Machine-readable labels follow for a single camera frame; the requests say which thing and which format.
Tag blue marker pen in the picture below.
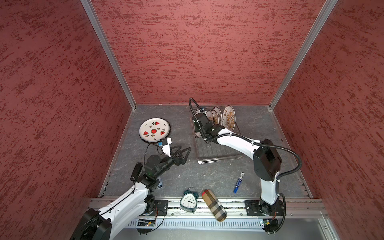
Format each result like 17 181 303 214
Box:
233 172 245 194

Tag black rectangular block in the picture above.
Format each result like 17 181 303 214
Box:
130 162 143 182

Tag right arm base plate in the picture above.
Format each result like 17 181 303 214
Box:
245 200 286 217

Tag white plate red text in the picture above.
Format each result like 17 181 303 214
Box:
194 109 201 138

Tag teal alarm clock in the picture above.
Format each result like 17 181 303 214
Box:
180 187 199 213

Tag plaid cylindrical case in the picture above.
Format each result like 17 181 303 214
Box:
202 189 227 222

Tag watermelon pattern plate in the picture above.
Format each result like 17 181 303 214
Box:
138 117 171 142

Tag small light blue object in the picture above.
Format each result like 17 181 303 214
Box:
157 178 163 189

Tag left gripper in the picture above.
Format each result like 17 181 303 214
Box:
154 144 191 178

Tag dark striped rim plate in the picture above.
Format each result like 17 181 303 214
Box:
138 117 172 144

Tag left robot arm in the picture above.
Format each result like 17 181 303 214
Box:
70 146 192 240

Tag aluminium front rail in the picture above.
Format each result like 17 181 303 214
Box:
89 197 329 220

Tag small sunburst plate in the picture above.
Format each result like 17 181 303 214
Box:
206 111 215 125

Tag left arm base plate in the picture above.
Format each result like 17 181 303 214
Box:
143 199 169 216

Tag wire dish rack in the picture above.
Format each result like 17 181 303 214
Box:
189 107 249 165

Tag brown patterned plate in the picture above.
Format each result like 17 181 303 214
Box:
222 106 236 131

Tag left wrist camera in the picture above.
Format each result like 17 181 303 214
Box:
159 138 172 157

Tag white plate red dots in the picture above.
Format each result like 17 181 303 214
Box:
213 107 222 125

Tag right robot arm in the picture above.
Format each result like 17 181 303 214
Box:
189 98 303 217

